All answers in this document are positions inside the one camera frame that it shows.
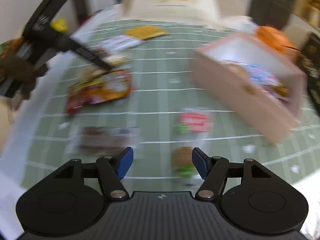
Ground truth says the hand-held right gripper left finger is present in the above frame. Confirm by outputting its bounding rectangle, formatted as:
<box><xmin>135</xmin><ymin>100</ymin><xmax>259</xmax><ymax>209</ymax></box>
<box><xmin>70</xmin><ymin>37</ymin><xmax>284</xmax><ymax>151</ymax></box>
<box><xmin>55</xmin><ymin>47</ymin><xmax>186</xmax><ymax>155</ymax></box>
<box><xmin>53</xmin><ymin>147</ymin><xmax>134</xmax><ymax>201</ymax></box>

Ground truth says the green checked tablecloth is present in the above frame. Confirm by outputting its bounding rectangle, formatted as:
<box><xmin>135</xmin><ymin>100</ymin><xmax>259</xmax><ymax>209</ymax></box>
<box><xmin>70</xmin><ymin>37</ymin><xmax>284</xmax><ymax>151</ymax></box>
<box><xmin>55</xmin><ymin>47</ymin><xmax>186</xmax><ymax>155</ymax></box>
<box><xmin>25</xmin><ymin>19</ymin><xmax>320</xmax><ymax>188</ymax></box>

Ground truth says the beige pastry packet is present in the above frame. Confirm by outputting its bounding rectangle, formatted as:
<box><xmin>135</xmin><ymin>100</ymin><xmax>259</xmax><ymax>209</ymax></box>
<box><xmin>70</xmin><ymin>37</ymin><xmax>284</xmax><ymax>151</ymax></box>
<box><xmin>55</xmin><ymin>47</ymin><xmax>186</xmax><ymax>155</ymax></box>
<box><xmin>103</xmin><ymin>53</ymin><xmax>128</xmax><ymax>67</ymax></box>

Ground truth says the red and yellow snack packet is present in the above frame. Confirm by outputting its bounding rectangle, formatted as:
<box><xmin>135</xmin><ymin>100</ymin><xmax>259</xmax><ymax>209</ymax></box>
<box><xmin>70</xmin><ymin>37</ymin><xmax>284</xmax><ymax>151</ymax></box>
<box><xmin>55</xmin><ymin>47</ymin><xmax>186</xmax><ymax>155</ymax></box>
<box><xmin>65</xmin><ymin>68</ymin><xmax>133</xmax><ymax>114</ymax></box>

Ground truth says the white and red snack packet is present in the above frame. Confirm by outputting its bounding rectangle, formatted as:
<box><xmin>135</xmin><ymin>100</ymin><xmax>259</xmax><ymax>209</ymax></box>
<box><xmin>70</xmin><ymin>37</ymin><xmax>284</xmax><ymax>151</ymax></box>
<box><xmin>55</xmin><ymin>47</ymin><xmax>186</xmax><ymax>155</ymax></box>
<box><xmin>96</xmin><ymin>33</ymin><xmax>143</xmax><ymax>56</ymax></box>

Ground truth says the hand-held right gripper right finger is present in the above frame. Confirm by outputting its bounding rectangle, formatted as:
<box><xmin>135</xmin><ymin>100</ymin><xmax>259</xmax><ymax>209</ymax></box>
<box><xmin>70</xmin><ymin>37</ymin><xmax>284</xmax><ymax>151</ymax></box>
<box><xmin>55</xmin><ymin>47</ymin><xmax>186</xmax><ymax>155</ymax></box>
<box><xmin>192</xmin><ymin>147</ymin><xmax>272</xmax><ymax>201</ymax></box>

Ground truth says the clear biscuit packet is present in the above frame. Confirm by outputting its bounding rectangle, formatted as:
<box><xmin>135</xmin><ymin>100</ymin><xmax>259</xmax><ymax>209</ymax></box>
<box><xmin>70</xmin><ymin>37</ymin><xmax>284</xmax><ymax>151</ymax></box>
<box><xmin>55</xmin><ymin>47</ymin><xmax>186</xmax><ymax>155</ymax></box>
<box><xmin>222</xmin><ymin>60</ymin><xmax>251</xmax><ymax>81</ymax></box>

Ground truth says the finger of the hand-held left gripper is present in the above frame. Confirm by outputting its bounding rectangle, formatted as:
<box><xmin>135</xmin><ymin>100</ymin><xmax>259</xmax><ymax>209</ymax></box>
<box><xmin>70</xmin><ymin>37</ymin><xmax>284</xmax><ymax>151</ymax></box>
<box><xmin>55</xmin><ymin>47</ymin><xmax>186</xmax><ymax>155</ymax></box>
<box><xmin>62</xmin><ymin>36</ymin><xmax>112</xmax><ymax>74</ymax></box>

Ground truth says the printed mesh food cover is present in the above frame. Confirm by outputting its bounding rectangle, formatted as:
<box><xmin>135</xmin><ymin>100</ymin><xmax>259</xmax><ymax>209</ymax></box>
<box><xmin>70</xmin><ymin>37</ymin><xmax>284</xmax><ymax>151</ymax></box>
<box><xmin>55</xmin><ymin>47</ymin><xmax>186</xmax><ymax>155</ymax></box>
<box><xmin>122</xmin><ymin>0</ymin><xmax>253</xmax><ymax>31</ymax></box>

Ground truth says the wooden wall shelf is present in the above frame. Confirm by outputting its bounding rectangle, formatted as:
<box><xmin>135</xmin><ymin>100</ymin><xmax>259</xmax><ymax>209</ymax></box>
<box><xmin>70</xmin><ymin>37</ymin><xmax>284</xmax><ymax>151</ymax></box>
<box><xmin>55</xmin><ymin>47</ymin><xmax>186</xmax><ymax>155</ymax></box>
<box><xmin>292</xmin><ymin>0</ymin><xmax>320</xmax><ymax>34</ymax></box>

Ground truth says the red and green snack packet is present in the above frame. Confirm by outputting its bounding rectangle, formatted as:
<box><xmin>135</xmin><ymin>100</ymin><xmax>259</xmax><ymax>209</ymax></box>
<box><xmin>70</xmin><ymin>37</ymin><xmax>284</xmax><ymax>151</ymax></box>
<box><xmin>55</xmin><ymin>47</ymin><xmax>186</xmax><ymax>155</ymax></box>
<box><xmin>176</xmin><ymin>108</ymin><xmax>213</xmax><ymax>134</ymax></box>

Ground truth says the brown and green snack packet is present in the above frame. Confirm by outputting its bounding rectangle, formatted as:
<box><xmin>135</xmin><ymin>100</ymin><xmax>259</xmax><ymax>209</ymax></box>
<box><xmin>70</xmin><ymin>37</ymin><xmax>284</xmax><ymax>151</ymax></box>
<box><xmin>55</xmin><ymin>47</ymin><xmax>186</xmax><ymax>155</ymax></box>
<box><xmin>171</xmin><ymin>146</ymin><xmax>198</xmax><ymax>179</ymax></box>

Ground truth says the person's left hand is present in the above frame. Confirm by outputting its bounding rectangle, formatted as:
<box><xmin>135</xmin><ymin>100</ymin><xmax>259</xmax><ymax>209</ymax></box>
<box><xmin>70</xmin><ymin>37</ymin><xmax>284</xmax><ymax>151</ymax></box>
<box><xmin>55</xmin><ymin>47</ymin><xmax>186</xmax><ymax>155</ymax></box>
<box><xmin>0</xmin><ymin>54</ymin><xmax>48</xmax><ymax>101</ymax></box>

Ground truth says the orange tissue box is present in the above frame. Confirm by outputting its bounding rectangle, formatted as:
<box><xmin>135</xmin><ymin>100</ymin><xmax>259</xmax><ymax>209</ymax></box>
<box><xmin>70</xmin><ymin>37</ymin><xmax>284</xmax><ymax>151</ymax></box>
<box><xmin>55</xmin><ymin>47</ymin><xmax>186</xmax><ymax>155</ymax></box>
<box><xmin>255</xmin><ymin>25</ymin><xmax>302</xmax><ymax>61</ymax></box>

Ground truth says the black snack bag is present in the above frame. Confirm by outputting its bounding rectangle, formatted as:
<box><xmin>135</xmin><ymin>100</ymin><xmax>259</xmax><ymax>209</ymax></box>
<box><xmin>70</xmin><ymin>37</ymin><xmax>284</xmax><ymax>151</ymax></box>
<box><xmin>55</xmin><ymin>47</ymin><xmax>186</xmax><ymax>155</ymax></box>
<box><xmin>298</xmin><ymin>31</ymin><xmax>320</xmax><ymax>101</ymax></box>

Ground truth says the pink cardboard box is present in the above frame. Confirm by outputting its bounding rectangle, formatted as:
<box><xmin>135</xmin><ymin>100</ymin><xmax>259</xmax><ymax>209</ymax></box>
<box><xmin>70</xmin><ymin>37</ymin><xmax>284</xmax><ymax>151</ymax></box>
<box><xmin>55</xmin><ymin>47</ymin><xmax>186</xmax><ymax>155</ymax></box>
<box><xmin>191</xmin><ymin>32</ymin><xmax>308</xmax><ymax>144</ymax></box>

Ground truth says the yellow object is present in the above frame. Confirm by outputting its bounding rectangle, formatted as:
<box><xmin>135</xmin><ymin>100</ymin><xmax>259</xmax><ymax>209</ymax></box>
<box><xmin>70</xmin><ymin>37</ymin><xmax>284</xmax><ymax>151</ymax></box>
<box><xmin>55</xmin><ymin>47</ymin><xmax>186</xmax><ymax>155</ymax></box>
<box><xmin>50</xmin><ymin>17</ymin><xmax>68</xmax><ymax>34</ymax></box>

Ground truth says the blue and white snack packet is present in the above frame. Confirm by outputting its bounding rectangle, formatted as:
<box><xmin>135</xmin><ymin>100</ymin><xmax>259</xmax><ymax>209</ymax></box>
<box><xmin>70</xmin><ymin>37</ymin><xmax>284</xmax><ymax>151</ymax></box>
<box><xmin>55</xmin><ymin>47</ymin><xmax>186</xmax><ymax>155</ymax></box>
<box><xmin>246</xmin><ymin>65</ymin><xmax>281</xmax><ymax>88</ymax></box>

